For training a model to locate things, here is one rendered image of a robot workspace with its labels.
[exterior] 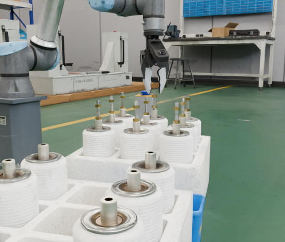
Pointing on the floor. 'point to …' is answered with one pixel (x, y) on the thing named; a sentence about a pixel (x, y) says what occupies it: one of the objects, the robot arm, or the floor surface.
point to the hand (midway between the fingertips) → (154, 90)
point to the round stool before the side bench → (183, 72)
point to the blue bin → (197, 216)
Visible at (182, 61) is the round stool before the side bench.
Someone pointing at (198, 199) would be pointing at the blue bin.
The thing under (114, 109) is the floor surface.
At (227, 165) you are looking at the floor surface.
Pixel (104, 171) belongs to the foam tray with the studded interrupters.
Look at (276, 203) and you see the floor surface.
